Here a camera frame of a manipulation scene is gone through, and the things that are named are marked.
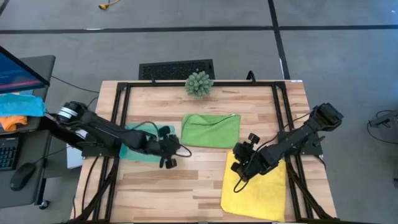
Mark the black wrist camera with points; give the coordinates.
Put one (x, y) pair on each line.
(170, 162)
(239, 171)

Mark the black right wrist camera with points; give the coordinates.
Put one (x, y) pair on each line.
(239, 171)

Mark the artificial green potted plant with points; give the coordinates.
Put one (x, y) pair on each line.
(199, 84)

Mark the black computer mouse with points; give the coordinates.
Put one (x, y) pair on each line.
(22, 176)

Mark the green microfiber towel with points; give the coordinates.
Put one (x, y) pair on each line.
(211, 132)

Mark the blue cloth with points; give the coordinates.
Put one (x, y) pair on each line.
(21, 105)

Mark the white box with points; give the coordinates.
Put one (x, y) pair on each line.
(73, 158)

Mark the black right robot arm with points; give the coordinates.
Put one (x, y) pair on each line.
(298, 137)

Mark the yellow microfiber towel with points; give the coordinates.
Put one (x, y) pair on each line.
(258, 199)

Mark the black diagonal strut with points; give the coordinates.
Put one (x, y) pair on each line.
(62, 137)

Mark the orange cloth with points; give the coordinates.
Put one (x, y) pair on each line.
(11, 122)

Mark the teal translucent plastic basket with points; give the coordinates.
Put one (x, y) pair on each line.
(133, 155)

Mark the grey side desk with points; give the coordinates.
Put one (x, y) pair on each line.
(18, 199)

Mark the black keyboard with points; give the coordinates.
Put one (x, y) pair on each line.
(7, 154)

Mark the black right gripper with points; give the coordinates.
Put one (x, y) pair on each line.
(248, 158)

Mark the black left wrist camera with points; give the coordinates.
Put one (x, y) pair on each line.
(170, 162)

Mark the black caster wheel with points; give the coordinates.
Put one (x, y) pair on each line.
(44, 204)

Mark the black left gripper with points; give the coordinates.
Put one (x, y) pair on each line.
(163, 146)

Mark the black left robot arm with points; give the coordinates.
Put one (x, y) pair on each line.
(105, 130)

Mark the black aluminium table frame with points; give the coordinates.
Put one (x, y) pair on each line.
(236, 84)

